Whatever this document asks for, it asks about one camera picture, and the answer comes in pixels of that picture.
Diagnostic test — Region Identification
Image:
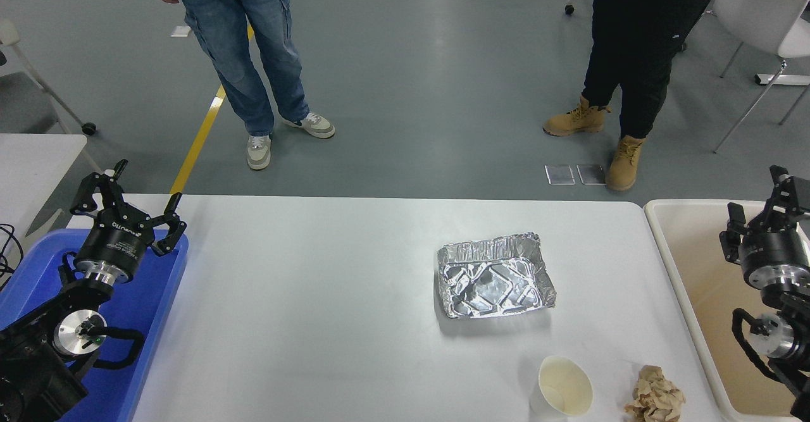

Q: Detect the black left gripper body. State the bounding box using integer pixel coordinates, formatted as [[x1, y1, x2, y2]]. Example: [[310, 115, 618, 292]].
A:
[[74, 218, 156, 281]]

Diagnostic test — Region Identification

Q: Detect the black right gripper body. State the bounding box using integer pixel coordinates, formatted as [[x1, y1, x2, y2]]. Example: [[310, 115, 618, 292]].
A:
[[738, 227, 810, 285]]

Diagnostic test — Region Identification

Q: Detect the white paper cup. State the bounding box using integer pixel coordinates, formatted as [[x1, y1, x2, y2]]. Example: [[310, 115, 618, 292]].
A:
[[529, 355, 594, 422]]

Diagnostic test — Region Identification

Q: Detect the crinkled foil tray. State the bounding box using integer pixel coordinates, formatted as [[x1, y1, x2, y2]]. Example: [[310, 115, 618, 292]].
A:
[[436, 232, 558, 320]]

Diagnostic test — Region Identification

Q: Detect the large pale bin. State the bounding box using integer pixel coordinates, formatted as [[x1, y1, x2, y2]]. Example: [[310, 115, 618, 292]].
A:
[[644, 199, 810, 422]]

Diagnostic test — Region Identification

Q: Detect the blue plastic tray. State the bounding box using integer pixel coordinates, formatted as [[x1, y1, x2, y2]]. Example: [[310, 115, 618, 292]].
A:
[[0, 228, 189, 422]]

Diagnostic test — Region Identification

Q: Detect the white side table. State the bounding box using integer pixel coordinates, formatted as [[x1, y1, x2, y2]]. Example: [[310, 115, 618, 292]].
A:
[[0, 133, 102, 245]]

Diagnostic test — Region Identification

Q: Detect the yellow floor tape line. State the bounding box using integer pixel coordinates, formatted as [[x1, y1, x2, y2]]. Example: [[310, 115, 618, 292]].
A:
[[170, 23, 256, 195]]

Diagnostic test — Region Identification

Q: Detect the white metal floor bar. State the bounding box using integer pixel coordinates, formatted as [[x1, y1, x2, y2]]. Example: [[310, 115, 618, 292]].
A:
[[755, 73, 810, 86]]

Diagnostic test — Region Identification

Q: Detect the grey wheeled chair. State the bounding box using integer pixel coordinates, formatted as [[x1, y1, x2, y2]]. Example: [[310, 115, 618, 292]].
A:
[[0, 18, 97, 136]]

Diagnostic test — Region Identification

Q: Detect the crumpled tan paper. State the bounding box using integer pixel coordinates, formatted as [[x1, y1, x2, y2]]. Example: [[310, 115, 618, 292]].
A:
[[624, 365, 687, 422]]

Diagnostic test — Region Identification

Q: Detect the person in blue trousers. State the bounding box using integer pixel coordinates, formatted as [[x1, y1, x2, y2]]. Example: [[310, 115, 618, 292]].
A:
[[135, 0, 336, 171]]

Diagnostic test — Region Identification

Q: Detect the white shell chair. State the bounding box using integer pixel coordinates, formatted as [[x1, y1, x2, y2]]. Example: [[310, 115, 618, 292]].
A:
[[704, 0, 810, 154]]

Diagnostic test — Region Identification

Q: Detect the person in black trousers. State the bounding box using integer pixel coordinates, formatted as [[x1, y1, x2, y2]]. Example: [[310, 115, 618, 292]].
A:
[[542, 0, 730, 192]]

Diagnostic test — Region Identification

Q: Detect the black cable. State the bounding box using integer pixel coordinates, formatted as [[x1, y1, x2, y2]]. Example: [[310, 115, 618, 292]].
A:
[[0, 223, 25, 290]]

